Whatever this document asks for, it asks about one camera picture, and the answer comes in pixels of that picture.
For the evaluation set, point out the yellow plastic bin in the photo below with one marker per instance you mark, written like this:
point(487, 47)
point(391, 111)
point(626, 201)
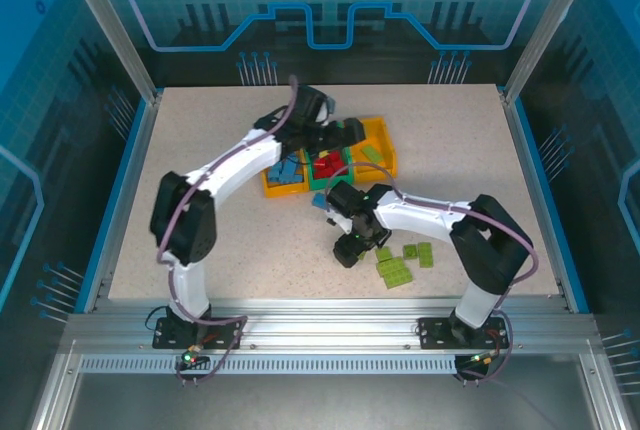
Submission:
point(285, 190)
point(385, 142)

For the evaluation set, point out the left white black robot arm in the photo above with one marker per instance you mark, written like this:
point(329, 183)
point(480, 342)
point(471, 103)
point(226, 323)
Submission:
point(240, 160)

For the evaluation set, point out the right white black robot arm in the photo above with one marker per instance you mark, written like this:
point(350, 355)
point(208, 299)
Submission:
point(415, 215)

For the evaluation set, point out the small green lego brick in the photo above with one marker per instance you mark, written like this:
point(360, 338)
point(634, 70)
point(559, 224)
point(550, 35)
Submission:
point(410, 251)
point(383, 253)

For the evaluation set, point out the green plastic bin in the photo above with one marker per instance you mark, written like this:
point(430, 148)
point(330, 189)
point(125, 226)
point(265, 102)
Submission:
point(330, 186)

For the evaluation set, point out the small led connector board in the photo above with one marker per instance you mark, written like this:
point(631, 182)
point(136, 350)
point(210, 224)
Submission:
point(480, 360)
point(192, 357)

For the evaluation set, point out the aluminium front rail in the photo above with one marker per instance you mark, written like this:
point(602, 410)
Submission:
point(330, 320)

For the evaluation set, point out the aluminium side rail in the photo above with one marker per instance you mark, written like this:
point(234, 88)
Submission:
point(537, 175)
point(132, 175)

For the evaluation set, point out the aluminium frame post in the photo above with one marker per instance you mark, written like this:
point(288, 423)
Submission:
point(550, 15)
point(115, 25)

